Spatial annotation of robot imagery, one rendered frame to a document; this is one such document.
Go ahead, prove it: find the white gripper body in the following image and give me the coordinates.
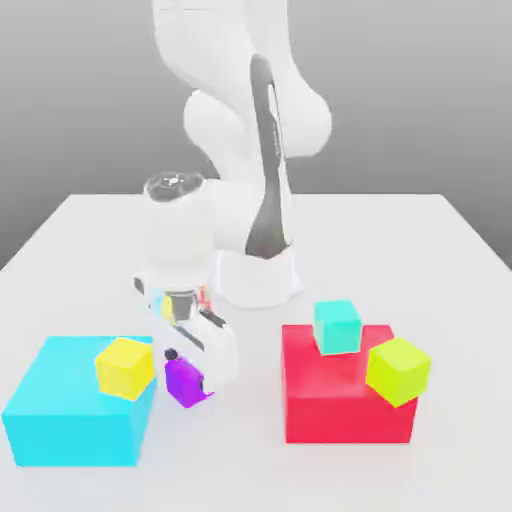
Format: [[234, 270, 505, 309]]
[[153, 298, 240, 395]]

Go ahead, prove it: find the small purple cube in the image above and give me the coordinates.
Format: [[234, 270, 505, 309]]
[[163, 347, 215, 410]]

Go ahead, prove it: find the small yellow cube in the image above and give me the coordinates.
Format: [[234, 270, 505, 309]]
[[94, 336, 156, 402]]

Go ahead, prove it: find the small teal cube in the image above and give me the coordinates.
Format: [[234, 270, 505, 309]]
[[312, 299, 364, 356]]

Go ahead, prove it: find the small lime cube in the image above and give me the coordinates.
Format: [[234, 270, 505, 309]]
[[365, 336, 433, 409]]

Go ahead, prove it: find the large red box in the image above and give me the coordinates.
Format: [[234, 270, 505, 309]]
[[281, 323, 420, 445]]

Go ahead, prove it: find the large cyan box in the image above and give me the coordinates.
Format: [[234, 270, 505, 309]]
[[1, 335, 158, 468]]

